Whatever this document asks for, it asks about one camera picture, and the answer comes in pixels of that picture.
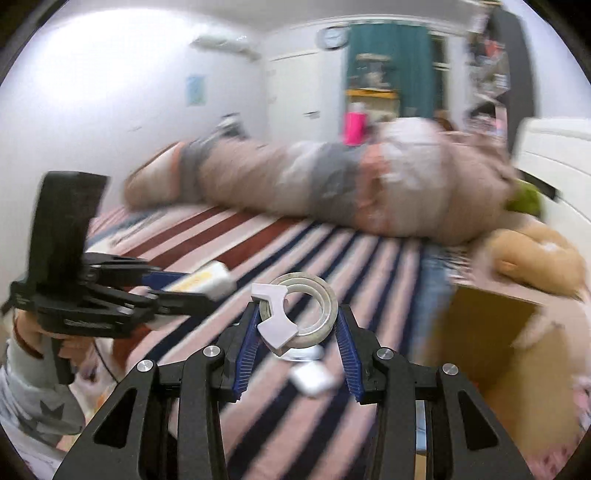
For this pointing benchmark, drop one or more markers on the grey star-pattern sleeve forearm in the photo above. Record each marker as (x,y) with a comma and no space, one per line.
(31,403)

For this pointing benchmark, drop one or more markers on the rolled pink grey duvet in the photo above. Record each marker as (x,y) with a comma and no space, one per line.
(409,178)

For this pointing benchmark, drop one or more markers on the white yellow tube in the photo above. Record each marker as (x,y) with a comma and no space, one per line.
(212,280)

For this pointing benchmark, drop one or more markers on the clear tape roll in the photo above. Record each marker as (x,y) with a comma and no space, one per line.
(311,304)

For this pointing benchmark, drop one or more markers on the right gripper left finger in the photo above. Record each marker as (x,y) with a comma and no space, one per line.
(239,344)

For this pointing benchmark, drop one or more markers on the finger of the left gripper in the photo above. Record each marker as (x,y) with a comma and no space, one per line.
(160,279)
(169,305)

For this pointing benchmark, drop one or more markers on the black bookshelf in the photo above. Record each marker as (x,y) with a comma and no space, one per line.
(500,73)

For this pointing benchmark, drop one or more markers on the blue wall poster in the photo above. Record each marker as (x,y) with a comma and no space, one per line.
(195,90)

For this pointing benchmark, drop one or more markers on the cardboard box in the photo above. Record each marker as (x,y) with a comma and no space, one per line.
(521,354)

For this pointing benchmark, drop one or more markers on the white bed headboard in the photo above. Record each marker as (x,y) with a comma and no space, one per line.
(554,154)

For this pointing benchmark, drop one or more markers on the white air conditioner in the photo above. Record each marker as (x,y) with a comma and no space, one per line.
(237,46)

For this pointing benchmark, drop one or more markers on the brown plush toy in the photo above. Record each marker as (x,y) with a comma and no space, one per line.
(538,256)

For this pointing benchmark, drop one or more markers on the teal curtain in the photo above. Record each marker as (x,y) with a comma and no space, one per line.
(410,70)

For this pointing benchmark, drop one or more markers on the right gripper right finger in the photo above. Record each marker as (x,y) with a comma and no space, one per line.
(357,347)

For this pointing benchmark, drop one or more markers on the person's left hand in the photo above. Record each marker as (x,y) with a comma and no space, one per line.
(30,336)

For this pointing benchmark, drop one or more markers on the yellow shelf cabinet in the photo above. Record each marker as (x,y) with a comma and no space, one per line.
(378,104)

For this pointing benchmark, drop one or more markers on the white earbuds case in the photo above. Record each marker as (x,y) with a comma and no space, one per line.
(312,379)

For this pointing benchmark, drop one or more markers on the white tape dispenser piece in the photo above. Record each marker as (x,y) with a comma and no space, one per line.
(276,330)

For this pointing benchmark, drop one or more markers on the white door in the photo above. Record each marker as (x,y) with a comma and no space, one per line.
(294,97)

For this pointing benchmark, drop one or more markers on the round wall clock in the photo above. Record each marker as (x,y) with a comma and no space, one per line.
(333,38)

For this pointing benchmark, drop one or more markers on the green plush toy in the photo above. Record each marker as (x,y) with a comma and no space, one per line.
(527,199)

